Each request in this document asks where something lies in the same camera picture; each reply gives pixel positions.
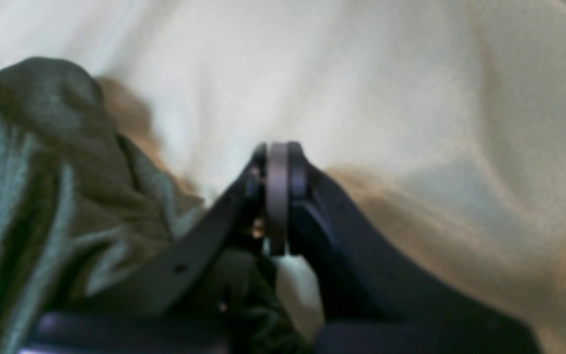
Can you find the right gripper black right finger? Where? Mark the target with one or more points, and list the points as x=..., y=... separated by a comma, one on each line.
x=375, y=299

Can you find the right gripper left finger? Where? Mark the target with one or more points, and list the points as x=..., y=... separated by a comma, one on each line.
x=185, y=300

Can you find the green long-sleeve T-shirt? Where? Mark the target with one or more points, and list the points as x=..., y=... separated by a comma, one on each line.
x=81, y=206

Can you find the light green table cloth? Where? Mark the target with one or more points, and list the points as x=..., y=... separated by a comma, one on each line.
x=445, y=120

